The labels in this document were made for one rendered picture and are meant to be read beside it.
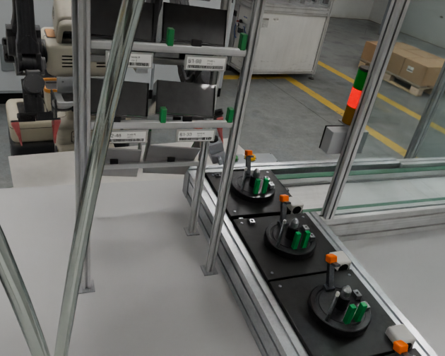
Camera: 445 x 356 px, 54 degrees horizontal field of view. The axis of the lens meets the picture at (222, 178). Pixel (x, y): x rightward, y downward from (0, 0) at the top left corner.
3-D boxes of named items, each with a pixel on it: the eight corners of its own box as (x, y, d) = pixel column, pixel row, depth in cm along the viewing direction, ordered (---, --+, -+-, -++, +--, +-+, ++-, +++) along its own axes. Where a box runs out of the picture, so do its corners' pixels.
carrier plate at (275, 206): (204, 177, 145) (205, 171, 144) (268, 174, 153) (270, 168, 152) (229, 221, 126) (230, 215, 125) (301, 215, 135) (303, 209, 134)
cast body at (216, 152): (208, 155, 137) (203, 135, 133) (222, 151, 137) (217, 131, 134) (214, 167, 130) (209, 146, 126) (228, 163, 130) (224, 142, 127)
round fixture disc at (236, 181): (224, 179, 142) (225, 174, 141) (263, 177, 147) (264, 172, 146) (240, 204, 131) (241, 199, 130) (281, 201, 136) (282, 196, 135)
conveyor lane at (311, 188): (200, 200, 149) (204, 175, 144) (394, 185, 180) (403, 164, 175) (229, 256, 127) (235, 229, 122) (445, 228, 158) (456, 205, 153)
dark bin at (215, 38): (152, 59, 114) (153, 30, 114) (201, 64, 117) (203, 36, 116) (161, 40, 87) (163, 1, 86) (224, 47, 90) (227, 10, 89)
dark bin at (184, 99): (147, 115, 123) (149, 88, 122) (194, 119, 125) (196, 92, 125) (155, 114, 95) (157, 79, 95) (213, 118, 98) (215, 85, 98)
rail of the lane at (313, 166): (181, 191, 152) (185, 164, 147) (385, 177, 185) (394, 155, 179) (186, 200, 148) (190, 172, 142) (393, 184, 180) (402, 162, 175)
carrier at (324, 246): (231, 224, 125) (239, 188, 118) (304, 217, 134) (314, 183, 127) (266, 286, 106) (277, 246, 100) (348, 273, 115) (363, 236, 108)
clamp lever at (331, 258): (323, 285, 103) (325, 253, 101) (330, 283, 104) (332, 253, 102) (332, 291, 100) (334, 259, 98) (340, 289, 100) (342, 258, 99)
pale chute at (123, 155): (91, 175, 129) (92, 160, 130) (136, 176, 132) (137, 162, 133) (85, 147, 102) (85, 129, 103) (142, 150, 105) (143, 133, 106)
